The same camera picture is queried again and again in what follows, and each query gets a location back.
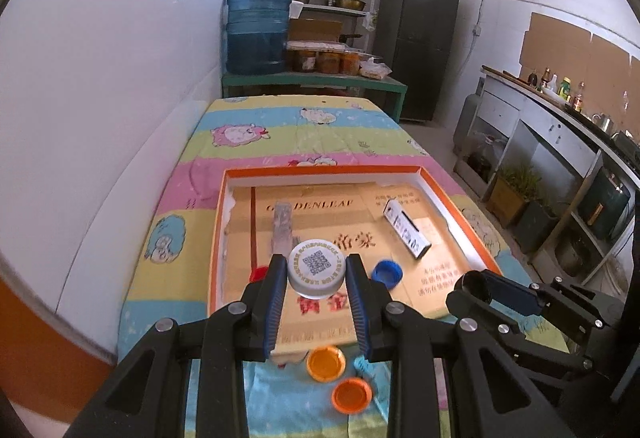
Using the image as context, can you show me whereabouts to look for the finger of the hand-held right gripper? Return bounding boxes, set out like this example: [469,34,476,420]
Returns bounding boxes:
[446,293,596,379]
[487,274,621,334]

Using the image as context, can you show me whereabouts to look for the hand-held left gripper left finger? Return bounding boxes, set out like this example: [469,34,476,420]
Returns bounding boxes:
[62,253,290,438]

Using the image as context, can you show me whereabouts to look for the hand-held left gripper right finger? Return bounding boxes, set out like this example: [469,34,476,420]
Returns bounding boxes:
[345,253,576,438]

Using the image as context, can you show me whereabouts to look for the blue bottle cap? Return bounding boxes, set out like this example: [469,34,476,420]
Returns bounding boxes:
[371,259,404,290]

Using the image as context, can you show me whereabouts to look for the white bottle cap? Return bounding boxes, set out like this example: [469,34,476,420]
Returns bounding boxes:
[287,238,348,296]

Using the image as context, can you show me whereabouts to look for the orange bottle cap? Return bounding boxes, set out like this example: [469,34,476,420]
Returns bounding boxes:
[306,345,347,383]
[331,377,373,414]

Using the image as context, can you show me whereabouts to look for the clear plastic case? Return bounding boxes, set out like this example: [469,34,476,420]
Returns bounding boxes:
[270,201,296,251]

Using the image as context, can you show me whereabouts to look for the white black rectangular box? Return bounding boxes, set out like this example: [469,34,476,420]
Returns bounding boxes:
[382,198,432,260]

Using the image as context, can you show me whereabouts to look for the orange-rimmed shallow box tray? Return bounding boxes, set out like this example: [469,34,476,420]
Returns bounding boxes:
[207,164,503,366]

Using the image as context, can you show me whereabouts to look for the round steel pot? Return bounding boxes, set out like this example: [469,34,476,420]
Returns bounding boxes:
[552,235,593,279]

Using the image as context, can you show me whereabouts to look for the dark green planter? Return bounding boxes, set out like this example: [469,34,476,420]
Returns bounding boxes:
[515,198,561,254]

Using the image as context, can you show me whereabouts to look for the yellow planter with plant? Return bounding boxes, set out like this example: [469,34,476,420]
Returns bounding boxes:
[487,163,543,226]

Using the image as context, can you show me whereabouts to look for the printed flattened cardboard carton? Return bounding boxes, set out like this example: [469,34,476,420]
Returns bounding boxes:
[227,181,471,319]

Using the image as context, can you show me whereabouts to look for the dark green appliance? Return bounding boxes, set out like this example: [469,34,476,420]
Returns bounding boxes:
[577,168,632,239]

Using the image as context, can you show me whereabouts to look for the large glass jug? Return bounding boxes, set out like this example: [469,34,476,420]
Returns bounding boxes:
[467,135,506,181]

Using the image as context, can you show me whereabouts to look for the white kitchen counter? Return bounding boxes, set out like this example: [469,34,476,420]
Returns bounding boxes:
[452,66,640,289]

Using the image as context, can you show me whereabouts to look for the grey gas cylinder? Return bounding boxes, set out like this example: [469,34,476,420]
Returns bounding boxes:
[452,93,481,156]

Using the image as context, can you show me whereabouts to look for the black gas stove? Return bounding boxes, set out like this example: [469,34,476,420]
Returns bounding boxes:
[610,131,640,159]

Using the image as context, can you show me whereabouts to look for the green low table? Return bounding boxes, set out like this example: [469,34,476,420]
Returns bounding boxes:
[222,71,408,121]

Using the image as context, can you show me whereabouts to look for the clear plastic food bag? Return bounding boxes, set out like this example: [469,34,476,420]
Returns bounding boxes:
[359,57,393,80]

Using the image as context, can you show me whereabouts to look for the dark grey refrigerator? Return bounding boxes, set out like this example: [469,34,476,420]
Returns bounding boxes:
[372,0,462,121]

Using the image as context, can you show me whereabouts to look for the blue water jug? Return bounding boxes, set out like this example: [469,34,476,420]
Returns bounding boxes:
[226,0,293,76]

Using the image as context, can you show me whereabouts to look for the brown cardboard box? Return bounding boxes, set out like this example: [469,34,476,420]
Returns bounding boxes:
[289,18,345,42]

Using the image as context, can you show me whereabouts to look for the cardboard sheets on wall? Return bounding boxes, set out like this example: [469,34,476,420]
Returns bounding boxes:
[520,12,640,119]

